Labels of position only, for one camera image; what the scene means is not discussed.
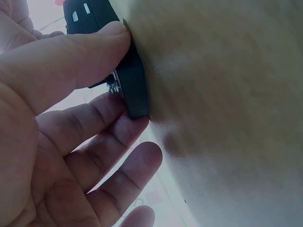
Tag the person's left hand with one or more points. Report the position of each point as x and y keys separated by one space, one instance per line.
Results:
x=35 y=146

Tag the person's right hand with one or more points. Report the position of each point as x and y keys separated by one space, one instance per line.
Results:
x=14 y=26

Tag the person's right fingers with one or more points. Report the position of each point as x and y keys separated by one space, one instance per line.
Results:
x=16 y=21

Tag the black car key fob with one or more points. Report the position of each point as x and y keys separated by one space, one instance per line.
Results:
x=136 y=94

